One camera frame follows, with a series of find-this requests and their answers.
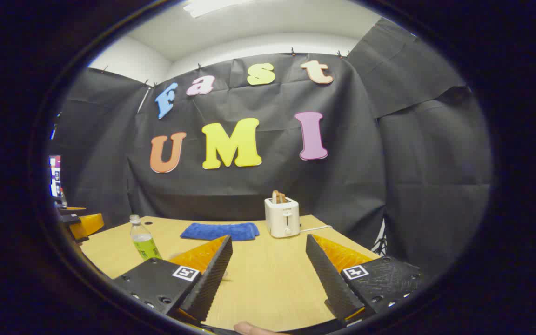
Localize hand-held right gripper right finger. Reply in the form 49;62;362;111
305;234;422;324

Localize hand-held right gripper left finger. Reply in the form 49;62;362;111
112;235;234;324

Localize green label water bottle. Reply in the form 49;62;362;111
130;215;162;260

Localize computer monitor screen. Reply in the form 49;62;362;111
49;155;62;197

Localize blue towel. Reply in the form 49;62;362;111
181;222;259;241

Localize metal stand legs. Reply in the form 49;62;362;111
373;219;387;254

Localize white toaster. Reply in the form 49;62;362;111
264;196;300;238

